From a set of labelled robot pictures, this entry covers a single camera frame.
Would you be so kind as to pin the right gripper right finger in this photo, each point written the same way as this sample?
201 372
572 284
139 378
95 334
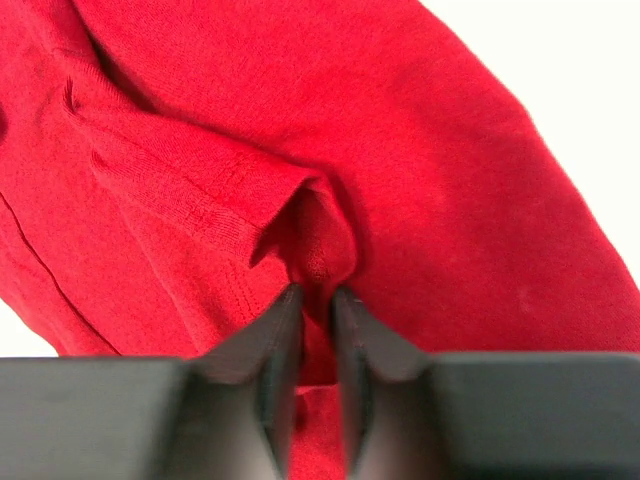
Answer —
408 414

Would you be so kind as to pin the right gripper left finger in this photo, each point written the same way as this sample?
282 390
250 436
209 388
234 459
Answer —
226 415

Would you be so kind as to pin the dark red t-shirt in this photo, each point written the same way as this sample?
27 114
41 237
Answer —
168 167

